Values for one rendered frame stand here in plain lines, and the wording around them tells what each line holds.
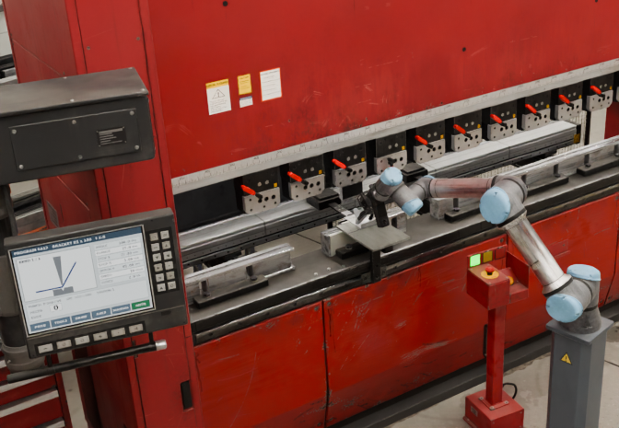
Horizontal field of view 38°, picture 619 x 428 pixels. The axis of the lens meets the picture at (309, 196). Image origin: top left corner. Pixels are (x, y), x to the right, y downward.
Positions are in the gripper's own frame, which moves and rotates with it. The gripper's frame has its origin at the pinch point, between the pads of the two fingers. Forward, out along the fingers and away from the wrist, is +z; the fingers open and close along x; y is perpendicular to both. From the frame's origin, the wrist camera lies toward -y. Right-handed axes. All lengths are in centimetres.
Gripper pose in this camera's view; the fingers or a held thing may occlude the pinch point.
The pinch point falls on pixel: (364, 221)
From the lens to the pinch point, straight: 371.0
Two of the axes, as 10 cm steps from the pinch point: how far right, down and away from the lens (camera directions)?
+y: -4.3, -8.4, 3.4
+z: -2.9, 4.8, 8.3
